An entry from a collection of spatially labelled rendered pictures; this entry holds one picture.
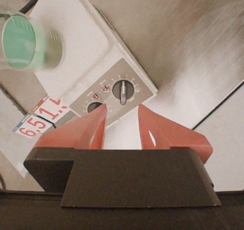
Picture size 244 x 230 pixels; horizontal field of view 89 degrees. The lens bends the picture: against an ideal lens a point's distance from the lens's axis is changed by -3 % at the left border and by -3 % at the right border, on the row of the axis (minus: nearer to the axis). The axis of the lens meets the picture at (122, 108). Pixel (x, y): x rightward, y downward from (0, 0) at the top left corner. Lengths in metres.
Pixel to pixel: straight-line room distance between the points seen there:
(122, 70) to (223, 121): 0.17
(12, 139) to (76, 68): 0.37
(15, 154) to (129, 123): 0.39
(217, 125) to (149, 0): 0.23
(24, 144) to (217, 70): 0.48
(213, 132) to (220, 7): 0.18
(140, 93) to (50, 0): 0.17
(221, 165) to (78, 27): 0.30
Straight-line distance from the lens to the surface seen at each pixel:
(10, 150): 0.54
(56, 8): 0.22
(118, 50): 0.18
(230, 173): 0.29
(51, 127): 0.37
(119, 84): 0.18
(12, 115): 0.47
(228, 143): 0.27
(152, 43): 0.24
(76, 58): 0.18
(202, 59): 0.24
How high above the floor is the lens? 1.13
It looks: 68 degrees down
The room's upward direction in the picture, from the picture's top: 119 degrees counter-clockwise
